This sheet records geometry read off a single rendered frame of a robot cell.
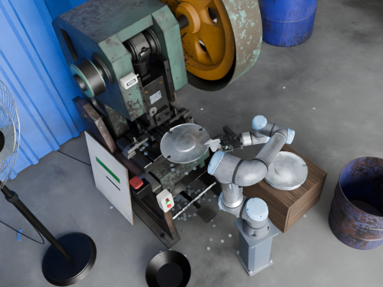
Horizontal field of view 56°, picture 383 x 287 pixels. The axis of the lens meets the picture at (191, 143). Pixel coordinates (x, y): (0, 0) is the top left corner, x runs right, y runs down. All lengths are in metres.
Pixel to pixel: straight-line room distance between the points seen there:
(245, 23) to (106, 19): 0.63
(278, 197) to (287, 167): 0.22
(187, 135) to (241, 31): 0.70
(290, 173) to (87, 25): 1.50
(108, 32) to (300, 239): 1.80
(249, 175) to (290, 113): 1.81
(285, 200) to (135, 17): 1.40
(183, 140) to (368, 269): 1.43
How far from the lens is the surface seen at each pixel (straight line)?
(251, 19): 1.75
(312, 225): 2.70
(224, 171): 1.59
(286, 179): 2.41
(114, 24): 1.75
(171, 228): 2.48
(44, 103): 3.14
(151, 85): 1.90
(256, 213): 1.93
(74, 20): 1.87
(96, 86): 1.70
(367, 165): 2.56
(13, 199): 2.14
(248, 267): 2.46
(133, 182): 2.01
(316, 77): 3.70
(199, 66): 2.14
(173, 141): 2.09
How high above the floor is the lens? 2.36
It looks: 50 degrees down
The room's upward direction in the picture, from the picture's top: 10 degrees counter-clockwise
